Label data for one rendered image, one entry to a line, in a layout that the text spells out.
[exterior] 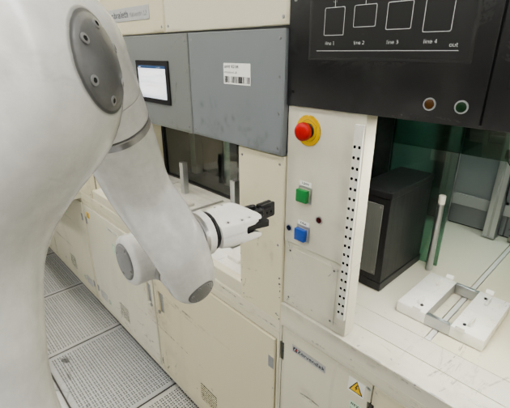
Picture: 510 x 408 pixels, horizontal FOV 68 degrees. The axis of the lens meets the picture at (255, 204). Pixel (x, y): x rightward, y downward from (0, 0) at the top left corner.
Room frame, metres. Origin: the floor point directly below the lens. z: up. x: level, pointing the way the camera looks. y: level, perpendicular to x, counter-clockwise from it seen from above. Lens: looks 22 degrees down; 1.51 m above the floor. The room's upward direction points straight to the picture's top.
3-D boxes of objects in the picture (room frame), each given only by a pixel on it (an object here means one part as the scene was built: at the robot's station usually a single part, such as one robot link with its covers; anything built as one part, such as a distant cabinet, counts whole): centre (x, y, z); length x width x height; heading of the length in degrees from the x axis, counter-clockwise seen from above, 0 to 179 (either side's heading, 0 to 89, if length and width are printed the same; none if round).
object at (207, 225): (0.63, 0.10, 1.20); 0.09 x 0.03 x 0.08; 43
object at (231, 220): (0.67, 0.06, 1.20); 0.11 x 0.10 x 0.07; 133
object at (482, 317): (0.83, -0.52, 0.89); 0.22 x 0.21 x 0.04; 133
